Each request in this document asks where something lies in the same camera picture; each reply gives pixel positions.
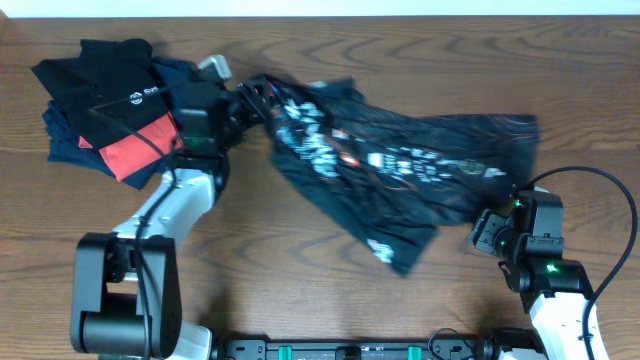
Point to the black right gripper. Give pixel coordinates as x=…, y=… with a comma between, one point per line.
x=487, y=227

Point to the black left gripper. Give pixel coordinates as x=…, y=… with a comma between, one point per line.
x=248, y=101

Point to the black printed cycling jersey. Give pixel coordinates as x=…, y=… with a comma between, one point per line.
x=389, y=179

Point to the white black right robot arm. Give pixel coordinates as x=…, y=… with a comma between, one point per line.
x=554, y=291

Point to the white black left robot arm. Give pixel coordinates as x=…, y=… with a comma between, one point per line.
x=126, y=298

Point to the navy folded shirt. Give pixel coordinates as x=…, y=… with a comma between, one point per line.
x=64, y=142

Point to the red folded shirt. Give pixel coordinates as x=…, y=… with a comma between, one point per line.
x=131, y=154

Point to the black folded polo shirt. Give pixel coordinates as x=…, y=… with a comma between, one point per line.
x=107, y=91

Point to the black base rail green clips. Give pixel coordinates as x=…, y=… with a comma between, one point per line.
x=442, y=345

